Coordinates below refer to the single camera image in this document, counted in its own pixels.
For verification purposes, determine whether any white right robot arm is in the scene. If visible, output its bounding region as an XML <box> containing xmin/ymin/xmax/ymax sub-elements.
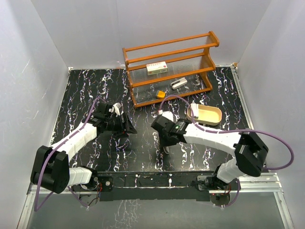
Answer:
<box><xmin>151</xmin><ymin>112</ymin><xmax>268</xmax><ymax>189</ymax></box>

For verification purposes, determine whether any stack of cards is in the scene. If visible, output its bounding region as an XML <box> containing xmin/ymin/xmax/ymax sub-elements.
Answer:
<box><xmin>191</xmin><ymin>103</ymin><xmax>199</xmax><ymax>119</ymax></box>

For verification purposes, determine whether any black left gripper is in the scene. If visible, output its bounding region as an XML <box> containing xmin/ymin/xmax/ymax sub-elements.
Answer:
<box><xmin>105</xmin><ymin>113</ymin><xmax>137</xmax><ymax>138</ymax></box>

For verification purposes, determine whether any white stapler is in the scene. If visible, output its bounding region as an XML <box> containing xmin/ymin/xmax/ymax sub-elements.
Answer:
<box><xmin>170</xmin><ymin>78</ymin><xmax>187</xmax><ymax>90</ymax></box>

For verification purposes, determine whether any yellow tape measure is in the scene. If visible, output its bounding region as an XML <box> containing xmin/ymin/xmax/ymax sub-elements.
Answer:
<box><xmin>156</xmin><ymin>90</ymin><xmax>166</xmax><ymax>99</ymax></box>

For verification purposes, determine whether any orange wooden shelf rack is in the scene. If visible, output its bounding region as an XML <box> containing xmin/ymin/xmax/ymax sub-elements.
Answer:
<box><xmin>122</xmin><ymin>31</ymin><xmax>219</xmax><ymax>108</ymax></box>

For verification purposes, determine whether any aluminium frame rail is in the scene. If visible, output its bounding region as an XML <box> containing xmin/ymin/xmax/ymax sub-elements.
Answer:
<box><xmin>17</xmin><ymin>63</ymin><xmax>295</xmax><ymax>229</ymax></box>

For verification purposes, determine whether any black front base bar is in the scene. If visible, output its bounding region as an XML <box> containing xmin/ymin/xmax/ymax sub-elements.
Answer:
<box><xmin>72</xmin><ymin>171</ymin><xmax>240</xmax><ymax>206</ymax></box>

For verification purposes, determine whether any white red paper box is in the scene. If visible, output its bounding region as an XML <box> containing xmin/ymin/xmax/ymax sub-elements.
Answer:
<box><xmin>146</xmin><ymin>62</ymin><xmax>168</xmax><ymax>75</ymax></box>

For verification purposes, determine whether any beige oval tray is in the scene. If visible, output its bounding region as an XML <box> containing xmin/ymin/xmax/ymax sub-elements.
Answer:
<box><xmin>187</xmin><ymin>104</ymin><xmax>222</xmax><ymax>126</ymax></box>

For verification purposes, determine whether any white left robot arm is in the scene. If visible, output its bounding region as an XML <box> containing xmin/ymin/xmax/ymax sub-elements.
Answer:
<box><xmin>30</xmin><ymin>102</ymin><xmax>137</xmax><ymax>194</ymax></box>

